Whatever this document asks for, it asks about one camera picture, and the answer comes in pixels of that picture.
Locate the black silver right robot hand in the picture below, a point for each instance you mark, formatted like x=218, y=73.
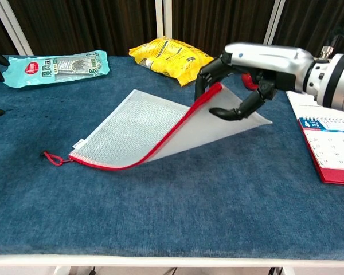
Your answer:
x=269, y=60

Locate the silver zipper pouch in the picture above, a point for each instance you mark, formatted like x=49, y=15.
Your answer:
x=132, y=126

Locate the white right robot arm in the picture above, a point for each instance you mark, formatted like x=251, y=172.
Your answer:
x=338, y=80

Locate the yellow snack bag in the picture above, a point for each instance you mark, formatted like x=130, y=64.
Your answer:
x=175, y=55

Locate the teal snack packet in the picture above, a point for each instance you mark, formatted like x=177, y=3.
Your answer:
x=57, y=67

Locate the white and red notebook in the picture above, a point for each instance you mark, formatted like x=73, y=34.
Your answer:
x=332, y=149

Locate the blue table mat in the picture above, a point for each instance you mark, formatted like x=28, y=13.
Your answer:
x=160, y=206

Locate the white frame post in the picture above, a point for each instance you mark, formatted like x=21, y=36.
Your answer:
x=273, y=21
x=14, y=28
x=163, y=18

